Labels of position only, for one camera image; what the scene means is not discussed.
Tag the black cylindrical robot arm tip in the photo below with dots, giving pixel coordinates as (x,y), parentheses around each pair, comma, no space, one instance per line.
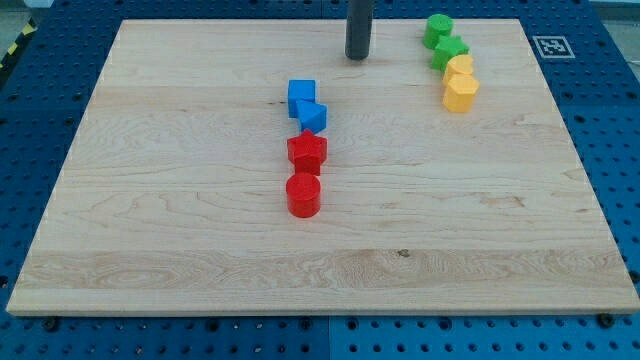
(358,29)

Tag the red star block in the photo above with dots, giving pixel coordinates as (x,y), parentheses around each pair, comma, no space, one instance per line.
(307,152)

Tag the green star block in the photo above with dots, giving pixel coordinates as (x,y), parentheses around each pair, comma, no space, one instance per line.
(447,48)

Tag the red cylinder block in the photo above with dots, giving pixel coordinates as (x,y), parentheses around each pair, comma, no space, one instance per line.
(303,192)

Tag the blue triangular prism block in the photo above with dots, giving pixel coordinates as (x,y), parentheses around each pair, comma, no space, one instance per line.
(312,116)

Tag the blue cube block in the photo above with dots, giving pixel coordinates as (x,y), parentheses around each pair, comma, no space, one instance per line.
(300,90)

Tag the light wooden board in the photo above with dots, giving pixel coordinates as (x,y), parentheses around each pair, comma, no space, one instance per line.
(172,201)

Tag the yellow hexagon block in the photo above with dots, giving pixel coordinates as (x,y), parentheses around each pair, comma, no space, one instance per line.
(460,93)

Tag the yellow heart block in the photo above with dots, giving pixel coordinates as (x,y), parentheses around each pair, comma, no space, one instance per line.
(458,65)

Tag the green cylinder block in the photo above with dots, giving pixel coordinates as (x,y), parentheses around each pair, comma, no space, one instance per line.
(437,25)

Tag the white fiducial marker tag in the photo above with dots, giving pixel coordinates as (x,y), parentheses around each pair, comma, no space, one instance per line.
(553,47)

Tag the black bolt front left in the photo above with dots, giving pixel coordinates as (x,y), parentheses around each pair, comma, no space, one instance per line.
(50,324)

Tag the black bolt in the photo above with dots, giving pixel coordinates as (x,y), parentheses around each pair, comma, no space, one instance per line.
(605,320)
(50,324)

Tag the black bolt front right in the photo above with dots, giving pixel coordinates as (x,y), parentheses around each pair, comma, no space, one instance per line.
(605,320)

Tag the yellow black hazard tape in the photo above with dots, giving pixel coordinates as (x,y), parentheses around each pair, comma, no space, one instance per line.
(18,47)

